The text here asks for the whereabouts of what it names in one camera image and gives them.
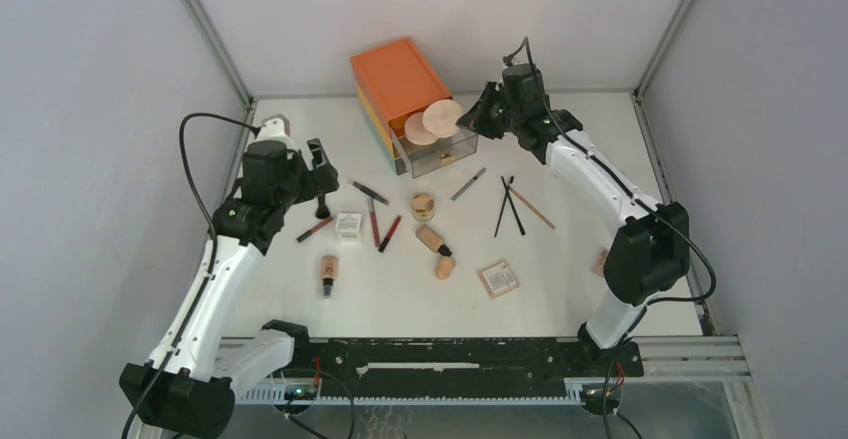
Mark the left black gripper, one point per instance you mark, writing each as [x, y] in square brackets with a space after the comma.
[324, 175]

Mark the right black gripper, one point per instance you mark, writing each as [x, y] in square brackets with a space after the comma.
[475, 118]

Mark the round beige powder puff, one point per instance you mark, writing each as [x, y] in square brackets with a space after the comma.
[441, 117]

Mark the clear top drawer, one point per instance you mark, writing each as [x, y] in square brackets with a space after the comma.
[419, 160]

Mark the red lipstick black cap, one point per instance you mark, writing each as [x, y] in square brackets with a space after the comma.
[388, 236]

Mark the orange three-drawer organizer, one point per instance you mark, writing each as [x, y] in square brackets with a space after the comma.
[394, 81]

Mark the beige makeup sponge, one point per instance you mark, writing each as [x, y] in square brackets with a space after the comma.
[444, 268]

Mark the square blush compact box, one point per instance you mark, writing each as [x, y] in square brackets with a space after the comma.
[498, 279]

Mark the eyeshadow palette clear case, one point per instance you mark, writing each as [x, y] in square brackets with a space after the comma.
[599, 264]

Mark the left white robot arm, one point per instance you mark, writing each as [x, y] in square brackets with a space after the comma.
[179, 387]

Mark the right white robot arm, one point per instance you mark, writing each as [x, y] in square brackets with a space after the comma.
[649, 252]

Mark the black powder brush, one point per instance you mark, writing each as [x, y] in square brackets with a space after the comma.
[322, 211]

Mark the dark concealer stick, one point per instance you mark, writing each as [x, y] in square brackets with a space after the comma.
[371, 193]

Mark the grey silver pencil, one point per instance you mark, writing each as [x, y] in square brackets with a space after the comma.
[468, 184]

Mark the small white box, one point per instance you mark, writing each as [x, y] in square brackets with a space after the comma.
[348, 226]

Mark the black thin brush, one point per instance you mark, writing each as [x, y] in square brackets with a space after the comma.
[504, 202]
[514, 211]

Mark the pink lip gloss tube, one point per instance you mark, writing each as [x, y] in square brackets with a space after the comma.
[374, 222]

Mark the BB cream tube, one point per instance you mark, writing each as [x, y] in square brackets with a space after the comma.
[329, 274]

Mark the gold lid cream jar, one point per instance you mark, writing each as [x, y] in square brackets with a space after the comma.
[423, 207]

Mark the beige foundation tube black cap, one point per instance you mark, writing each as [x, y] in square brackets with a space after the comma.
[432, 240]

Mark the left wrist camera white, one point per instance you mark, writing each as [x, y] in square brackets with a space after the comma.
[276, 128]

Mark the wooden handle brush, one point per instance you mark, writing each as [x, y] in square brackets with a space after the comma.
[532, 208]

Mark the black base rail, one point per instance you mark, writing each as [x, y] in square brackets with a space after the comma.
[456, 368]

